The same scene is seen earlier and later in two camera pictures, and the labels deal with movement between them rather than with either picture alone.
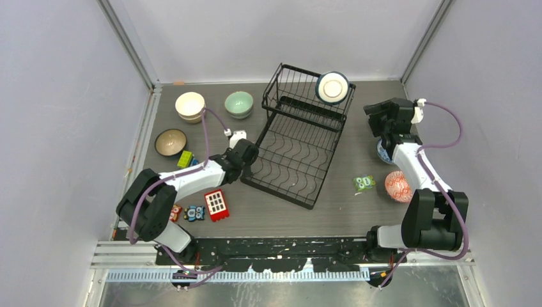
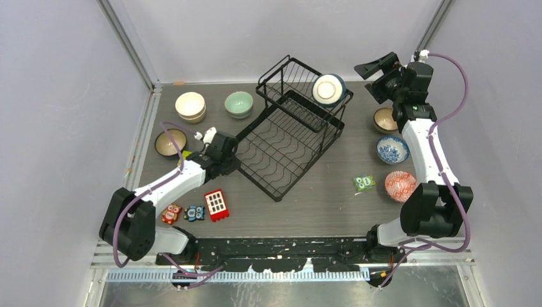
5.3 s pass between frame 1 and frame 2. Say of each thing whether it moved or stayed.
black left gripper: moved
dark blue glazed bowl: stayed
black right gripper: moved
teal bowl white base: stayed
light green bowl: stayed
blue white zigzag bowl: stayed
